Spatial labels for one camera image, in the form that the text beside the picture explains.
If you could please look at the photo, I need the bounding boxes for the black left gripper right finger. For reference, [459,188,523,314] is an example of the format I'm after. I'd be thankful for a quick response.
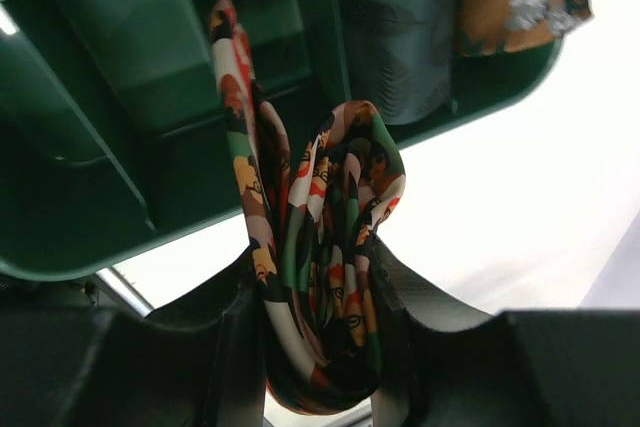
[371,240,639,426]

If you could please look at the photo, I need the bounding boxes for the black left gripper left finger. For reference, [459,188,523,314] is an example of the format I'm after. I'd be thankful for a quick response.
[1,253,265,426]

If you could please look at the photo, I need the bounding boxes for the colourful patterned necktie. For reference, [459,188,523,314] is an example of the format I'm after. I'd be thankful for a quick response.
[208,0,406,415]

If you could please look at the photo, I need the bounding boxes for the green divided plastic tray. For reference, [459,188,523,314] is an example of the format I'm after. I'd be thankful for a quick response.
[1,0,562,281]

